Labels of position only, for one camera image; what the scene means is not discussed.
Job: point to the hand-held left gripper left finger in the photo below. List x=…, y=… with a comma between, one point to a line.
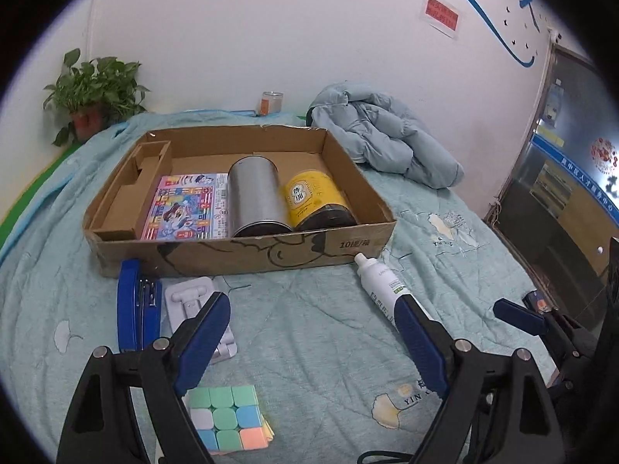
x=203, y=343

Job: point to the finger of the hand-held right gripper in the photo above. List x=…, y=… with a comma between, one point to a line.
x=566, y=386
x=522, y=316

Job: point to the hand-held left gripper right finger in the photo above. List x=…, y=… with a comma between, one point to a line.
x=420, y=343

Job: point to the white folding phone stand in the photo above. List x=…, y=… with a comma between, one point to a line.
x=188, y=295

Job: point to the white spray bottle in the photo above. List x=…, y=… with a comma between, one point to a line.
x=379, y=280

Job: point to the pastel puzzle cube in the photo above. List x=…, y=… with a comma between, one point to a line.
x=227, y=415

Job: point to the blue stapler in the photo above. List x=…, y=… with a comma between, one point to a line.
x=128, y=299

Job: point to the brown cardboard box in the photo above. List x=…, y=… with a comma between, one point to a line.
x=242, y=254

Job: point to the cartoon board game box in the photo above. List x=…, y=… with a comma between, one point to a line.
x=183, y=208

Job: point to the silver metal tin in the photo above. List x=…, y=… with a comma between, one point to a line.
x=256, y=188

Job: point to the yellow label jar black lid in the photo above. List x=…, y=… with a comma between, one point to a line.
x=309, y=193

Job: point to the light blue quilted blanket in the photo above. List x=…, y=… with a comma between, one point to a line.
x=314, y=338

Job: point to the glass door with posters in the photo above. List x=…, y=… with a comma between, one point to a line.
x=556, y=193

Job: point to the light blue puffer jacket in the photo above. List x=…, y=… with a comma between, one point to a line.
x=382, y=135

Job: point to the green mat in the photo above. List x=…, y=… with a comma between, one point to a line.
x=22, y=188

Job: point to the potted green plant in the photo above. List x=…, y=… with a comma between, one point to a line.
x=96, y=87

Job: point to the blue wall decal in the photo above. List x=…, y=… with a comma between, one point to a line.
x=488, y=24

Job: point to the red wall sign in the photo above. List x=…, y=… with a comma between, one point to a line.
x=442, y=13

